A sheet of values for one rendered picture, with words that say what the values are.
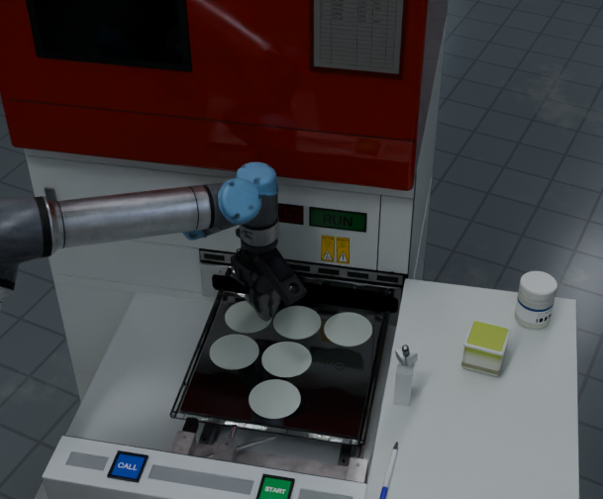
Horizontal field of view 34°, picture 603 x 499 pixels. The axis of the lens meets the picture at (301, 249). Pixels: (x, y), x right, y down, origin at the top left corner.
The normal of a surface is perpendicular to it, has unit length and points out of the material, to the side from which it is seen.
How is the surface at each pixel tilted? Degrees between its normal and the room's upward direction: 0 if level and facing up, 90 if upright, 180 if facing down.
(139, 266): 90
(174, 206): 44
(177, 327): 0
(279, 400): 0
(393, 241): 90
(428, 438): 0
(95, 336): 90
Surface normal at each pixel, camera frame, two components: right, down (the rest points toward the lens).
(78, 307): -0.20, 0.62
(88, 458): -0.01, -0.77
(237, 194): 0.40, -0.09
